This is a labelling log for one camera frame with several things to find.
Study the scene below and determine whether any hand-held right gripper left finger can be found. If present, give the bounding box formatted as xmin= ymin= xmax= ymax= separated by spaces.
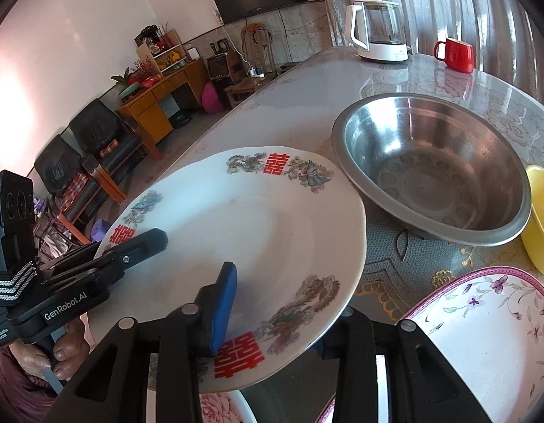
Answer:
xmin=56 ymin=261 xmax=238 ymax=423

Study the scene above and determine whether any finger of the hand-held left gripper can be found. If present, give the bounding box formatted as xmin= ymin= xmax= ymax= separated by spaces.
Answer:
xmin=42 ymin=228 xmax=169 ymax=289
xmin=49 ymin=241 xmax=105 ymax=274

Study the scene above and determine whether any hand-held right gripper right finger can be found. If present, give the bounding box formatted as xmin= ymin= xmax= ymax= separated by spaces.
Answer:
xmin=322 ymin=306 xmax=493 ymax=423

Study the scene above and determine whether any white dragon phoenix print plate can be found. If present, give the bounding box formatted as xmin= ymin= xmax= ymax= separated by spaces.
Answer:
xmin=89 ymin=145 xmax=367 ymax=395

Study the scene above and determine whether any white pink rose plate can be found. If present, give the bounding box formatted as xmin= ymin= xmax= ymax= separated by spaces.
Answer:
xmin=199 ymin=389 xmax=257 ymax=423

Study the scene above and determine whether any stainless steel basin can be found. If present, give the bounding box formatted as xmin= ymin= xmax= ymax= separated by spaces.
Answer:
xmin=331 ymin=93 xmax=532 ymax=247

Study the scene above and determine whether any yellow plastic bowl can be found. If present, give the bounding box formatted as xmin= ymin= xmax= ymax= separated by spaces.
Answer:
xmin=521 ymin=164 xmax=544 ymax=276

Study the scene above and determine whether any person's left hand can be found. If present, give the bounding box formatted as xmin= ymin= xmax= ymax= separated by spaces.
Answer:
xmin=52 ymin=317 xmax=92 ymax=382

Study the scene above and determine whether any black leather armchair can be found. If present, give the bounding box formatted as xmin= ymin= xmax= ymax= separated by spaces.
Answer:
xmin=34 ymin=134 xmax=127 ymax=245
xmin=69 ymin=99 xmax=143 ymax=172

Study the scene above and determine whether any pink rimmed floral bowl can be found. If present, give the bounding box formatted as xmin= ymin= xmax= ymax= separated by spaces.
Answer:
xmin=316 ymin=265 xmax=544 ymax=423

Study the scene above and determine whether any wooden desk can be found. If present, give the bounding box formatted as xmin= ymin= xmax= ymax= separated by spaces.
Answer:
xmin=118 ymin=58 xmax=209 ymax=161

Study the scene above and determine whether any pink bag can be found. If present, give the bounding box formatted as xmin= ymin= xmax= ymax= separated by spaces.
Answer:
xmin=202 ymin=81 xmax=224 ymax=114

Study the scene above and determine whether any green potted plant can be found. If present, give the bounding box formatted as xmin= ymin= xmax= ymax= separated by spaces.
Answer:
xmin=111 ymin=69 xmax=138 ymax=88

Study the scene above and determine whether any low wooden table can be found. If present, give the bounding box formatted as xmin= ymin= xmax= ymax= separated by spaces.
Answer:
xmin=223 ymin=77 xmax=266 ymax=109

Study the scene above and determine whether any small black monitor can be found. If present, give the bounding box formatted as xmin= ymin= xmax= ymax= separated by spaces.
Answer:
xmin=205 ymin=55 xmax=232 ymax=81

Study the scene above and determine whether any wooden desktop shelf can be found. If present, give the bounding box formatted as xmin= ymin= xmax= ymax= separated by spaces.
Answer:
xmin=135 ymin=29 xmax=187 ymax=75

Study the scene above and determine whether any floral lace tablecloth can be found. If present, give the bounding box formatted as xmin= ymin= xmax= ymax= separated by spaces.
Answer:
xmin=153 ymin=46 xmax=544 ymax=423

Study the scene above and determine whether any wooden chair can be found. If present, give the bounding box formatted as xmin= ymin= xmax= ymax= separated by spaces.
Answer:
xmin=241 ymin=23 xmax=279 ymax=78

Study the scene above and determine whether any white glass electric kettle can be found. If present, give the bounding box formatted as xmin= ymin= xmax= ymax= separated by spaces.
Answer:
xmin=345 ymin=0 xmax=411 ymax=63

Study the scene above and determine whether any red mug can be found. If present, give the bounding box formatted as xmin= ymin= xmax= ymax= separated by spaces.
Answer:
xmin=433 ymin=37 xmax=475 ymax=74

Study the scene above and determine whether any grey patterned curtain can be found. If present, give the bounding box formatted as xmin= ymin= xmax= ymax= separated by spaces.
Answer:
xmin=320 ymin=0 xmax=544 ymax=111

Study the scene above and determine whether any metal wire rack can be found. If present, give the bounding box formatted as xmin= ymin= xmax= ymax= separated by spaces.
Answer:
xmin=34 ymin=203 xmax=92 ymax=274

